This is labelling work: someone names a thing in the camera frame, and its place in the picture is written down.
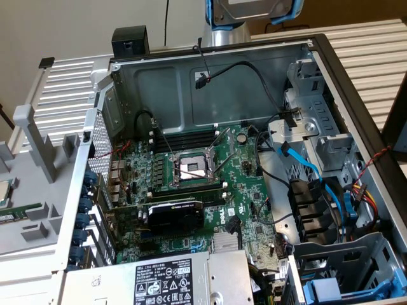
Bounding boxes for red yellow black power wire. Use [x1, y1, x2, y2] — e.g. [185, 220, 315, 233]
[348, 182, 381, 242]

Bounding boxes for CPU socket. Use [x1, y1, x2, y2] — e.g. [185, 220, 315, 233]
[168, 149, 223, 188]

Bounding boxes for metal locking lever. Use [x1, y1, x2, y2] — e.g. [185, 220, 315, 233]
[151, 117, 175, 159]
[176, 167, 210, 180]

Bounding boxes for metal socket cover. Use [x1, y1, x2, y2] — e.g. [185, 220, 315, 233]
[205, 126, 238, 161]

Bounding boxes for green RAM stick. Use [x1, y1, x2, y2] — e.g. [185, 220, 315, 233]
[0, 203, 44, 225]
[149, 184, 228, 204]

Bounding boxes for green Dell motherboard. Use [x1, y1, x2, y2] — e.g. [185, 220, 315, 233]
[107, 123, 289, 287]

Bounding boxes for black graphics card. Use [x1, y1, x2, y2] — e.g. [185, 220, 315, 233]
[106, 198, 206, 234]

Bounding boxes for open grey PC case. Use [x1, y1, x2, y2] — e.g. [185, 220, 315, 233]
[52, 33, 407, 305]

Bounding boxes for silver chipset heatsink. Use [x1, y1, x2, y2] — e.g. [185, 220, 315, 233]
[212, 233, 239, 254]

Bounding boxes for grey optical drive cage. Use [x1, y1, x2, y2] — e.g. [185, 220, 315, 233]
[266, 52, 360, 172]

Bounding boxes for black box with bolts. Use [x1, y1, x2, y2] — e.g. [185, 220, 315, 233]
[111, 25, 150, 58]

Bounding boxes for blue plastic latch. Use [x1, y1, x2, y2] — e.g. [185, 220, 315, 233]
[344, 190, 359, 220]

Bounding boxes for grey power supply unit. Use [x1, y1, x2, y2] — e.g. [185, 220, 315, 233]
[62, 249, 255, 305]

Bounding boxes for grey plastic parts rack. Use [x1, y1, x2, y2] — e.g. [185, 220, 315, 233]
[0, 104, 84, 257]

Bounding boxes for silver CPU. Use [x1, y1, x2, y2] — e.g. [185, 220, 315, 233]
[0, 179, 20, 209]

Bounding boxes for brown cardboard box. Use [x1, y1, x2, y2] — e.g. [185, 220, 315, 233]
[249, 0, 407, 36]

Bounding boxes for black optical drive wire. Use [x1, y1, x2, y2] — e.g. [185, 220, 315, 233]
[192, 44, 301, 128]

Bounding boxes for red black twisted wire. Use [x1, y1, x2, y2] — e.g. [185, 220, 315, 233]
[95, 141, 133, 193]
[351, 144, 394, 188]

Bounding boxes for black wire with flat plug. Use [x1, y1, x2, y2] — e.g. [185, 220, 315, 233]
[226, 214, 242, 236]

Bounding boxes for light blue SATA wire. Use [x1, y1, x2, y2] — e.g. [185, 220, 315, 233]
[277, 141, 347, 229]

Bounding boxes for thin black wall cable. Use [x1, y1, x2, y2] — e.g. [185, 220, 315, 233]
[163, 0, 171, 45]

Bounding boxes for yellow black sleeved wire bundle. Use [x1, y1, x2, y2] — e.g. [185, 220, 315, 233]
[247, 263, 277, 305]

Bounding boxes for white wire label tags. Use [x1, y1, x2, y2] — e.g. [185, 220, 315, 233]
[275, 257, 292, 282]

